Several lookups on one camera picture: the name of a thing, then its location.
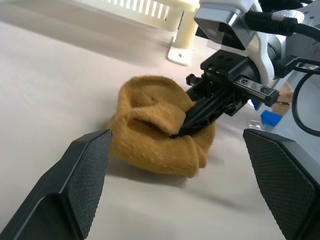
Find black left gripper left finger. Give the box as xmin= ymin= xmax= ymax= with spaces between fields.
xmin=0 ymin=128 xmax=114 ymax=240

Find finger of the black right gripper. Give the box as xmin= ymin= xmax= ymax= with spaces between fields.
xmin=176 ymin=83 xmax=221 ymax=135
xmin=172 ymin=92 xmax=248 ymax=139

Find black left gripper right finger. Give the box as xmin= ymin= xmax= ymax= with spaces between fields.
xmin=242 ymin=128 xmax=320 ymax=240

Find mustard yellow terry sock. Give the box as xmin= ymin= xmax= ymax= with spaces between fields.
xmin=106 ymin=74 xmax=217 ymax=179

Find cream plastic basket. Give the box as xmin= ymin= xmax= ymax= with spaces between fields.
xmin=98 ymin=0 xmax=199 ymax=32

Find small blue plastic block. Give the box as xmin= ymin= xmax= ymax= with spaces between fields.
xmin=260 ymin=110 xmax=285 ymax=126

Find brown cardboard piece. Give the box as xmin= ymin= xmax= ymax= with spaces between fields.
xmin=271 ymin=83 xmax=295 ymax=116

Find cream plastic post with base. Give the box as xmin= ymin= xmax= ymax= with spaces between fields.
xmin=166 ymin=9 xmax=199 ymax=67

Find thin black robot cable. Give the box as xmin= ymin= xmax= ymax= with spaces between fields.
xmin=291 ymin=71 xmax=320 ymax=138

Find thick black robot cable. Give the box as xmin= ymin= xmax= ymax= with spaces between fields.
xmin=245 ymin=10 xmax=320 ymax=35

